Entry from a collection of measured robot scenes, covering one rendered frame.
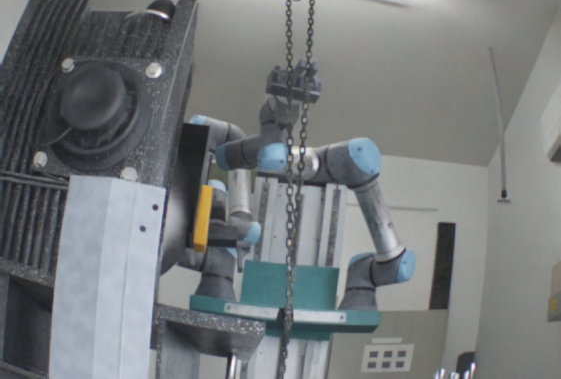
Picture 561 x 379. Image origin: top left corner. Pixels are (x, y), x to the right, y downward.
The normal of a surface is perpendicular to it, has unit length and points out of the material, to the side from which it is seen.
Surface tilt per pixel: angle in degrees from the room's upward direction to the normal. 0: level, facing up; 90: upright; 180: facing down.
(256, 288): 90
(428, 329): 90
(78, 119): 90
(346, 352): 90
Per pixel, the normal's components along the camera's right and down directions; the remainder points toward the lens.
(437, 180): -0.02, -0.43
